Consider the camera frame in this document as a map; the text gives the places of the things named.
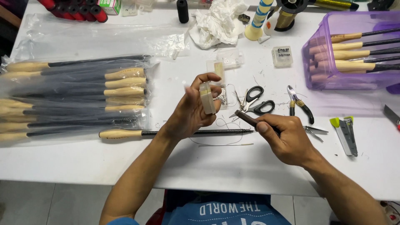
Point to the clear box with tan insert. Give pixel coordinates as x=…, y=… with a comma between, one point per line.
x=216, y=70

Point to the black device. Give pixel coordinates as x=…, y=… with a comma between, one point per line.
x=379, y=4

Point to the heap of small metal guides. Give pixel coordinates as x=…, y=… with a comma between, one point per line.
x=222, y=98

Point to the small dark clip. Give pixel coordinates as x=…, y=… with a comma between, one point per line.
x=244, y=18

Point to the empty clear plastic bag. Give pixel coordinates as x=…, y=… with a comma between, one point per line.
x=93, y=37

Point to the purple plastic bin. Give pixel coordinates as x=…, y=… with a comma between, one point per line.
x=315, y=75

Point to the green and white carton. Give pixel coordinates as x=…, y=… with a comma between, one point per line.
x=109, y=6

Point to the grey knife blade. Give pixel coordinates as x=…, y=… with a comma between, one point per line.
x=390, y=114

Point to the cream cone with blue stripes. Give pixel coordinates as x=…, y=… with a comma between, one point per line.
x=257, y=22

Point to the white glue bottle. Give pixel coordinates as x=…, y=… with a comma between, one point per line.
x=270, y=23

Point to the heap of red foam grips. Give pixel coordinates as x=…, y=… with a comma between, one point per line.
x=78, y=11

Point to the black spool of gold thread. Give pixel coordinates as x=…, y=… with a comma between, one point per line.
x=286, y=17

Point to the crumpled white tissue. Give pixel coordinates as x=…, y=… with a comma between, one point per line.
x=218, y=23

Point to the clear flat parts box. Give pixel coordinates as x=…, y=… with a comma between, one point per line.
x=229, y=58

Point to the white bottle cap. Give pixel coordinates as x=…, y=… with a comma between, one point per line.
x=264, y=39

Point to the clear plastic packets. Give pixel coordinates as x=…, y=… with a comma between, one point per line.
x=137, y=7

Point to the small clear plastic box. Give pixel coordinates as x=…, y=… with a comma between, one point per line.
x=207, y=98

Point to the person's blue shirt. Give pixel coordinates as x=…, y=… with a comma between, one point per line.
x=225, y=209

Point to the person's right hand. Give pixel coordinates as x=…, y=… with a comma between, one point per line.
x=290, y=140

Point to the person's left hand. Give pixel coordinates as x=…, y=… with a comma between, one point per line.
x=184, y=115

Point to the purple bin lid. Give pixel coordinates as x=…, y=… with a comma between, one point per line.
x=393, y=88

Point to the red chair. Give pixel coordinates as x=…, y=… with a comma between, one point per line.
x=157, y=215

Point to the long thin needle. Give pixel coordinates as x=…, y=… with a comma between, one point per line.
x=225, y=144

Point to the dark brown rod piece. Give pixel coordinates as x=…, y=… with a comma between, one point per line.
x=245, y=117

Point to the black foam grip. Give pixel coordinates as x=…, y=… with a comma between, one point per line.
x=182, y=11

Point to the clear box with handwritten label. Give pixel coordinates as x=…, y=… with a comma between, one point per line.
x=282, y=57

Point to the loose black thread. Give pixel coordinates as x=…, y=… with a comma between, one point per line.
x=232, y=125

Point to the grey cutter with green tabs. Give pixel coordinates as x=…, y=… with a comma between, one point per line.
x=347, y=134

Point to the gold thread cone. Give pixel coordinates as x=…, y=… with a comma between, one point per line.
x=334, y=4

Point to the black and yellow pliers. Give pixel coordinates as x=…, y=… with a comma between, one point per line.
x=304, y=107

